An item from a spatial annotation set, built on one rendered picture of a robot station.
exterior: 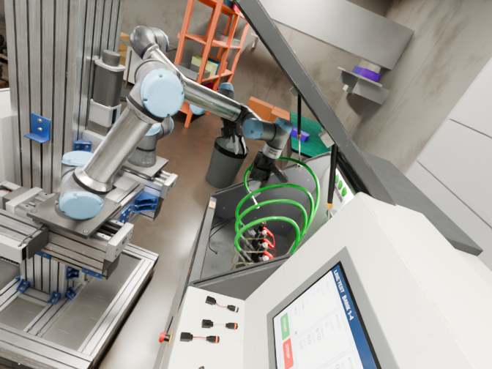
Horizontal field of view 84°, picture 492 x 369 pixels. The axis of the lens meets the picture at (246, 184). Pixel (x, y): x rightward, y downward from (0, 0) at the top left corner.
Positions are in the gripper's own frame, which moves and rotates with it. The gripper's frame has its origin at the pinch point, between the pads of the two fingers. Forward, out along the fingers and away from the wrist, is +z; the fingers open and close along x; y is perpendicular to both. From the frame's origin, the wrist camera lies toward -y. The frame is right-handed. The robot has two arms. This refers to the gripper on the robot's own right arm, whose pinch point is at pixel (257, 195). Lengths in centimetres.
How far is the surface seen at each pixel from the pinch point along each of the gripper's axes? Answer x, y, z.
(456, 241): 36, -57, -27
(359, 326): 70, -14, -18
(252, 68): -628, -5, 16
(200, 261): 20.5, 15.2, 27.6
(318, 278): 52, -13, -11
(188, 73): -365, 100, 33
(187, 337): 56, 14, 23
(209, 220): -8.0, 15.5, 27.6
